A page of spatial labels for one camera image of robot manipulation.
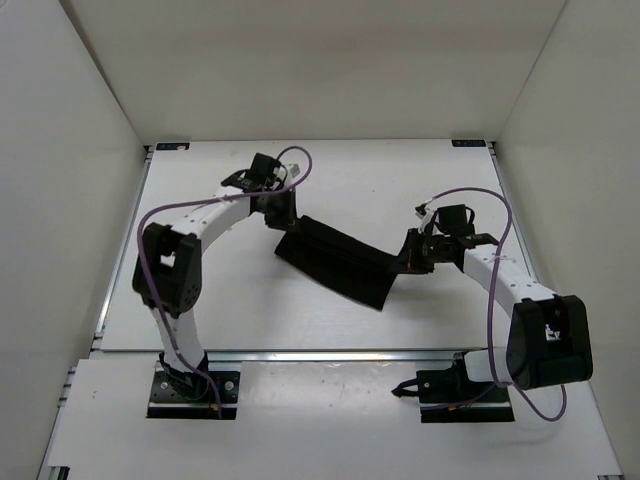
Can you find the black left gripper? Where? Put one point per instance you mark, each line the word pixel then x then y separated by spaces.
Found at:
pixel 287 217

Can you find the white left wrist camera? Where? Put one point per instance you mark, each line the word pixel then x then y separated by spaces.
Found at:
pixel 293 170

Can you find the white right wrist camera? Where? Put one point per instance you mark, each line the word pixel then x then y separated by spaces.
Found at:
pixel 426 214

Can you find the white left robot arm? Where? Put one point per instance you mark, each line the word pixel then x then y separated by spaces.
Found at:
pixel 171 240

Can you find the black skirt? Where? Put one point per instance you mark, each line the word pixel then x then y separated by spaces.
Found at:
pixel 339 262

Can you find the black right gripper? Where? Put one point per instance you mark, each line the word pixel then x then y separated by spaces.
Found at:
pixel 411 263

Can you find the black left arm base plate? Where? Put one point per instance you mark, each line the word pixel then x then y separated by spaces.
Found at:
pixel 170 399

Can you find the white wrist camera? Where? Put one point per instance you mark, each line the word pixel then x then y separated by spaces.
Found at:
pixel 293 170
pixel 426 214

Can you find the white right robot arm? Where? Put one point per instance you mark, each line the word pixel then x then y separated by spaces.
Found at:
pixel 548 340

